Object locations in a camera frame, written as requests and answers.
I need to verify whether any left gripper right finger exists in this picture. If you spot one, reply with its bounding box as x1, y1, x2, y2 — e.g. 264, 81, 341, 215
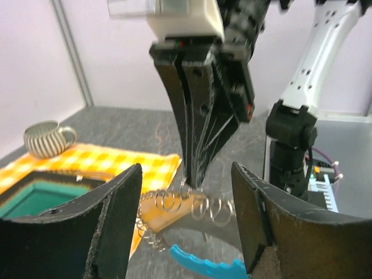
231, 163, 371, 278

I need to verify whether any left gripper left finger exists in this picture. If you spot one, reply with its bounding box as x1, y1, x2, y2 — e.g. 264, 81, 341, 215
1, 164, 142, 278

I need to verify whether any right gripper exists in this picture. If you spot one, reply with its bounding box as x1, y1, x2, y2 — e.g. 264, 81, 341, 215
149, 36, 254, 186

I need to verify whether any large keyring organiser with rings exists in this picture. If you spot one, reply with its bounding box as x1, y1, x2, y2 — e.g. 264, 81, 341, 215
135, 177, 248, 279

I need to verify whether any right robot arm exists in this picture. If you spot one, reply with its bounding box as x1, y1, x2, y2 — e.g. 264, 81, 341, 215
147, 1, 371, 199

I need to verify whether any black teal square plate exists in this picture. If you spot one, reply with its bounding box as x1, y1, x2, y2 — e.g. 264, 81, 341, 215
1, 171, 106, 219

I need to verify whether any orange checkered cloth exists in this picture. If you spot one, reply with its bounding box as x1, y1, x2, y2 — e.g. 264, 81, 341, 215
0, 142, 183, 259

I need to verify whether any striped mug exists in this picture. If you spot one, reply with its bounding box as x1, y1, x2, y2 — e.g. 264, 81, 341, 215
23, 120, 77, 159

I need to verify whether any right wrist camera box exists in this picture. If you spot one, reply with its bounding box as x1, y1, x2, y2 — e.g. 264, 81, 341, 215
107, 0, 225, 41

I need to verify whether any white cable duct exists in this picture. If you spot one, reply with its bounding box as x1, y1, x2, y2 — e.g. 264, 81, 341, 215
308, 173, 339, 213

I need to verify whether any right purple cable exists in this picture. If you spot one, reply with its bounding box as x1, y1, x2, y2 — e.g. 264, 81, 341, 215
312, 147, 344, 192

